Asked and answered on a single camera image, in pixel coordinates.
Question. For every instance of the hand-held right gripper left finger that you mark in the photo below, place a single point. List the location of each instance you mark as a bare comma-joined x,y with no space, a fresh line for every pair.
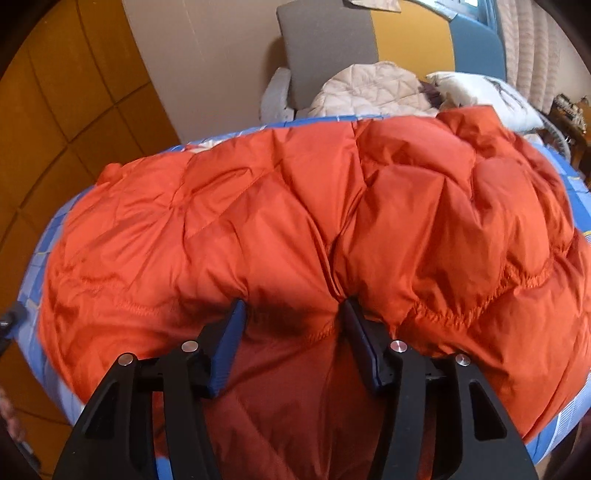
226,350

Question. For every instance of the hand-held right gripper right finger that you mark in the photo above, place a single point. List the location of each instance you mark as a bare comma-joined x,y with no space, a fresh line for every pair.
364,355

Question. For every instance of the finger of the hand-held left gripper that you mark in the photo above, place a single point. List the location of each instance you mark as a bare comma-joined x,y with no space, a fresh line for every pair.
11,321

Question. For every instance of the orange quilted puffer jacket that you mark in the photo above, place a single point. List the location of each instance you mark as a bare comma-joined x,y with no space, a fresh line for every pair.
277,207

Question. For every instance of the person's left hand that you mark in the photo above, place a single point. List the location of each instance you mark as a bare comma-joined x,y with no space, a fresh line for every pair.
10,415

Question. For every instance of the wooden wardrobe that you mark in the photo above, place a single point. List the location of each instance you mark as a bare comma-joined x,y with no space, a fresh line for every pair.
69,115

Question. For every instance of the bed with blue plaid sheet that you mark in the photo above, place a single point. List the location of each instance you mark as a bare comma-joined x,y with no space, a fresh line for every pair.
570,422

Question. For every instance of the beige quilted jacket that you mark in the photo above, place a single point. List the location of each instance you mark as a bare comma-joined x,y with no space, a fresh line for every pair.
364,87

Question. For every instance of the white printed pillow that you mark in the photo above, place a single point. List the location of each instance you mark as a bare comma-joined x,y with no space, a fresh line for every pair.
485,97

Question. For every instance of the grey round fan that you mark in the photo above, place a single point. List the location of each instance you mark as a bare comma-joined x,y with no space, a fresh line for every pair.
551,138

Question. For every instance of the wooden desk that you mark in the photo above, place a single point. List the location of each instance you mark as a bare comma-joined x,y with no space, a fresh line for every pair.
575,127

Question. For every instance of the grey yellow blue headboard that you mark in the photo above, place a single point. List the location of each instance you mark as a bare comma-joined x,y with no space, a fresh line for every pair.
323,46

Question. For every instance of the patterned beige curtain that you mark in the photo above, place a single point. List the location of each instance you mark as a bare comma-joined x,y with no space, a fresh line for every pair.
531,46

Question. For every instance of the window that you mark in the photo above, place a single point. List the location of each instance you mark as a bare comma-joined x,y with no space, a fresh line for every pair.
478,7

